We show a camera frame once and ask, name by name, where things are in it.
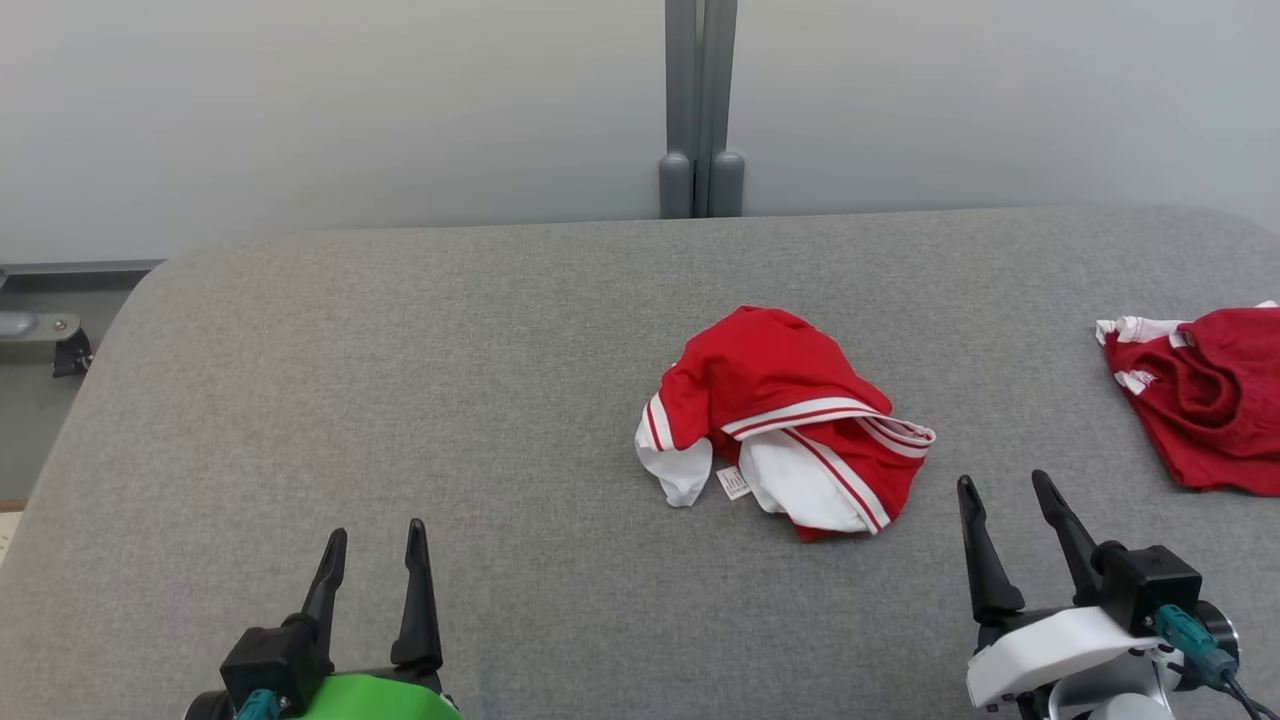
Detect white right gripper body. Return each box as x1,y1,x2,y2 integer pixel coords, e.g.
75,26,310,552
965,604,1171,713

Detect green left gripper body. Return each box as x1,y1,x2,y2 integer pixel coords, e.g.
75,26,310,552
290,668,464,720

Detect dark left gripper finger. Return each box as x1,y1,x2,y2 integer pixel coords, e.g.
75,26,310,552
389,518,445,673
300,528,349,642

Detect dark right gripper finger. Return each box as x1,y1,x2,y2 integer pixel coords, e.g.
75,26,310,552
1032,470,1112,607
956,475,1027,627

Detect red shorts with elastic waistband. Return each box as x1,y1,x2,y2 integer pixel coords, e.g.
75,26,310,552
1094,300,1280,499

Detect red garment with white panel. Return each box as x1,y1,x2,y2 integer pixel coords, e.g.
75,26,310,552
633,304,938,544

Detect grey metal stand with casters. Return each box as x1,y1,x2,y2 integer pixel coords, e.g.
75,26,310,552
0,309,97,380

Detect teal right cable connector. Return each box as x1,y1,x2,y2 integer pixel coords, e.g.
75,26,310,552
1151,602,1240,690

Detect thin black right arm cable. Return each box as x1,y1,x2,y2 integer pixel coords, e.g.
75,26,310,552
1213,670,1280,720

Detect grey vertical metal post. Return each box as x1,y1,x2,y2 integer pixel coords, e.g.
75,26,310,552
657,0,747,220

